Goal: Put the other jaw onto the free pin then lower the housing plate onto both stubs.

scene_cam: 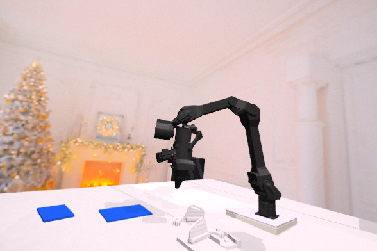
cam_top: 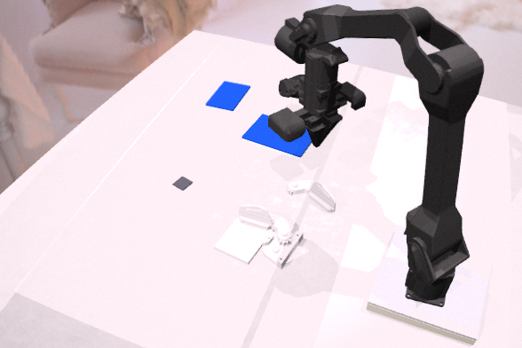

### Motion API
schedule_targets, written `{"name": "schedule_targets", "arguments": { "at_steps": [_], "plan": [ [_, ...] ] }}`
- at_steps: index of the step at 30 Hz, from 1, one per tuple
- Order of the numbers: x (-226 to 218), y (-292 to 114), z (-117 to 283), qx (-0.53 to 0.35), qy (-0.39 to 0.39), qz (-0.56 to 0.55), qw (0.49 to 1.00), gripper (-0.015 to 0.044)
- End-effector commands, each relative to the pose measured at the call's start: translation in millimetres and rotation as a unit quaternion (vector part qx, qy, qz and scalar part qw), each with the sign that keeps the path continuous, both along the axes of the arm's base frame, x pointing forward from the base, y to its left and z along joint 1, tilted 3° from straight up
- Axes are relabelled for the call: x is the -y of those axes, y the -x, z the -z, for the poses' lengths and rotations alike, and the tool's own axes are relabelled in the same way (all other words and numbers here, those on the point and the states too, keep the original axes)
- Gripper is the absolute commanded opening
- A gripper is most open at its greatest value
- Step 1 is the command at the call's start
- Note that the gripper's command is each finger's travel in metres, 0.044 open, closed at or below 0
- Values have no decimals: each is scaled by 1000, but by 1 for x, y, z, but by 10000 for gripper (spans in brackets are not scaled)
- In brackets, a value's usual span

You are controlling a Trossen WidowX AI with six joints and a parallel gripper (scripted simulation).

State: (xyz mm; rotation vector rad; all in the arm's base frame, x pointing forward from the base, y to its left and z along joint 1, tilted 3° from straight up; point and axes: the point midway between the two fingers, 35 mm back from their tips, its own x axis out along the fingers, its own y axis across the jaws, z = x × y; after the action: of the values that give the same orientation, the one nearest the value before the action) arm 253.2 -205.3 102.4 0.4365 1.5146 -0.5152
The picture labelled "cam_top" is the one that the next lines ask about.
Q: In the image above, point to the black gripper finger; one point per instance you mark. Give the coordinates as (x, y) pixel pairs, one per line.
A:
(316, 134)
(330, 122)

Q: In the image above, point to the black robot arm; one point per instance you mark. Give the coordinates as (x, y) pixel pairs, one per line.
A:
(448, 83)

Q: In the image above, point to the blue flat rectangular plate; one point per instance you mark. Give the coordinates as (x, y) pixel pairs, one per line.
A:
(228, 96)
(260, 133)

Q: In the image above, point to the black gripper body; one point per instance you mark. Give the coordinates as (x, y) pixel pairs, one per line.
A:
(318, 100)

